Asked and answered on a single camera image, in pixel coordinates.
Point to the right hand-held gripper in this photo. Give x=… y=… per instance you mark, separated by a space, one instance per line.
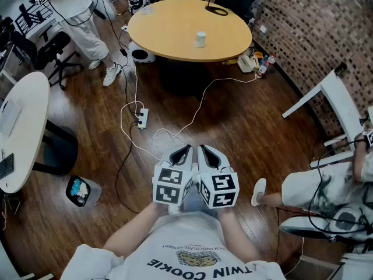
x=221 y=188

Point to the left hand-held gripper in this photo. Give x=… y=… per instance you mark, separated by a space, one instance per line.
x=172 y=185

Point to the white cup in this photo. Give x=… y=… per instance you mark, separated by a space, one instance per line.
x=200 y=39

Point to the person's left forearm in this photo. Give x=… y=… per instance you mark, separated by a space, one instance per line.
x=131 y=229

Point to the person's right forearm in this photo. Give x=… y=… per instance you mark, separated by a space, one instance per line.
x=236 y=232

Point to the person's grey trousers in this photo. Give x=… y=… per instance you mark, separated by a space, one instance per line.
x=193 y=203

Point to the person's white printed t-shirt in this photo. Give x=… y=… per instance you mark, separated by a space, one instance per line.
x=192 y=244

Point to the grey trash bin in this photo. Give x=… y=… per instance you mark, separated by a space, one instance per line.
x=87 y=192

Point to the beige tissue box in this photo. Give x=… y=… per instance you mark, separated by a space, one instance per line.
x=246 y=63

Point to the red label plastic bottle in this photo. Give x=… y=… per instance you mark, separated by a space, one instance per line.
x=263 y=69

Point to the white box speaker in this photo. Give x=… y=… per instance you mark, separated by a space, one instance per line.
x=142 y=54

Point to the black table base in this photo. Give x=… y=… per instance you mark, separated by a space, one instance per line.
x=61 y=150

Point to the black power adapter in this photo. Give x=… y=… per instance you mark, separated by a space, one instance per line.
x=123 y=52

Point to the small white power strip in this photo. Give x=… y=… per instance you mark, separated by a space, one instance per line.
x=125 y=28

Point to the white wooden stool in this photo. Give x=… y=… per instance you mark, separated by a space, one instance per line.
x=341 y=98

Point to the white oval table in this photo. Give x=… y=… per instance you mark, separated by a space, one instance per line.
x=29 y=112

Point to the black and white headset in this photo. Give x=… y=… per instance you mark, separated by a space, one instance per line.
x=138 y=5

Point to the black keyboard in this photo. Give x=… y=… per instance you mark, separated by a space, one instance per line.
x=6 y=166

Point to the silver laptop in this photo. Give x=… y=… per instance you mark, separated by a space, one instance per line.
x=10 y=117

